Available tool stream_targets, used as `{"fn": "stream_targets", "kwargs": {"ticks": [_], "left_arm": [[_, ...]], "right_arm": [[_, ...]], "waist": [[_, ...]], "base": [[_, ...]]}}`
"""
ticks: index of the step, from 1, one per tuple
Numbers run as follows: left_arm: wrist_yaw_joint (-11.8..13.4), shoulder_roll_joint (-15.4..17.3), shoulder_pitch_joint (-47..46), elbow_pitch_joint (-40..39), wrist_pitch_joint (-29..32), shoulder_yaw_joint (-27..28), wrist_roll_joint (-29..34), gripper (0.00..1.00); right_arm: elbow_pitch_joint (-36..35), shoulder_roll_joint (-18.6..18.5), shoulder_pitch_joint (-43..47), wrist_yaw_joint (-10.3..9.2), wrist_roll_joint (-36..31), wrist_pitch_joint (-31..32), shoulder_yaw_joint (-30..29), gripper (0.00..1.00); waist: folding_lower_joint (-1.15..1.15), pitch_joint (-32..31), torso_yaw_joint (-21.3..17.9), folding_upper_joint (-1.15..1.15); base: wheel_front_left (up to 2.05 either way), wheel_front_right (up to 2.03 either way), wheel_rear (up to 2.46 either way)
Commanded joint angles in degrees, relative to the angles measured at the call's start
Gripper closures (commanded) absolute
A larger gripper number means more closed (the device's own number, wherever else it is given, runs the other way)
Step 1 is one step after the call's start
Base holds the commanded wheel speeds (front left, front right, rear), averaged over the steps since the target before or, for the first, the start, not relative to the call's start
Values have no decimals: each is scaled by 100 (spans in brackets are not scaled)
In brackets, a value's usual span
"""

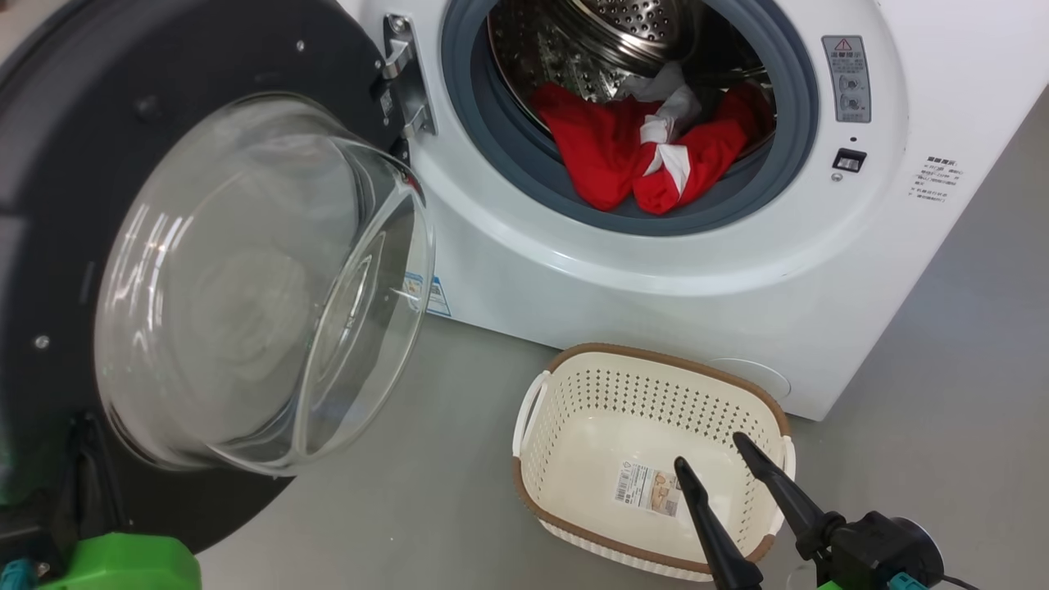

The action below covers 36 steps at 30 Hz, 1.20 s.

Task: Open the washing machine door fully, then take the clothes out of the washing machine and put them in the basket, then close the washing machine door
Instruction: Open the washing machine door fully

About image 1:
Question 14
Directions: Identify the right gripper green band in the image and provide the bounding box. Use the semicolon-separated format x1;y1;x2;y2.
674;432;857;590

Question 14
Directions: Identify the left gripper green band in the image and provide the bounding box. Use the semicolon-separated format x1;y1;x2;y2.
37;414;202;590

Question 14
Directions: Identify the black round washer door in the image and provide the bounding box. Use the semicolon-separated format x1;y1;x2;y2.
0;0;437;558

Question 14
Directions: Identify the red and white garment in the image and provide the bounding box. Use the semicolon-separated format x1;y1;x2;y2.
530;61;775;216

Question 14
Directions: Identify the printed label sticker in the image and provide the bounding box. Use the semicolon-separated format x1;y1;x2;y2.
615;461;683;517

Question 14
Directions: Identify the cream laundry basket brown rim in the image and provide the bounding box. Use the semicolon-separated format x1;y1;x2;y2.
512;343;796;583

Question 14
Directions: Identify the white front-load washing machine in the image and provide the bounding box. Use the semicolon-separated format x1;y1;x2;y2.
336;0;1049;423

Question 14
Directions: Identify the grey rubber door gasket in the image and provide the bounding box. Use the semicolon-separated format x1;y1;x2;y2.
440;0;820;238

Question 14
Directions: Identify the metal door hinge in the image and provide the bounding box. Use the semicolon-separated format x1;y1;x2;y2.
381;14;437;140

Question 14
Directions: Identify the round white filter cover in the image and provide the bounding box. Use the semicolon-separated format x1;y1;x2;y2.
709;358;792;402

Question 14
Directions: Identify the blue energy label sticker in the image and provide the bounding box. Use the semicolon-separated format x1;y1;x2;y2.
402;275;452;318

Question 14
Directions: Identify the grey warning sticker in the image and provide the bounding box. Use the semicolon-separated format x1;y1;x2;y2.
822;35;872;124

